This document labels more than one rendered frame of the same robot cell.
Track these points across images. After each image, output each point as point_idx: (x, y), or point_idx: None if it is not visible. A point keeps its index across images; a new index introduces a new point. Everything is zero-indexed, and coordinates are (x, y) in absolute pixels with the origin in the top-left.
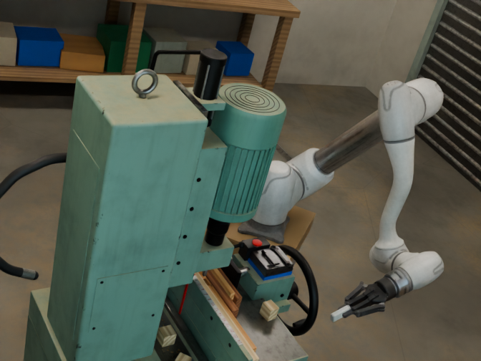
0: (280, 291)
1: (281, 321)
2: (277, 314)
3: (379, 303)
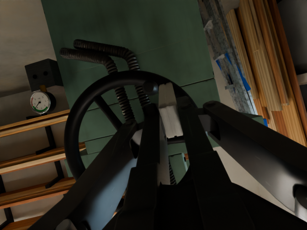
0: (185, 164)
1: (129, 85)
2: (111, 87)
3: (289, 224)
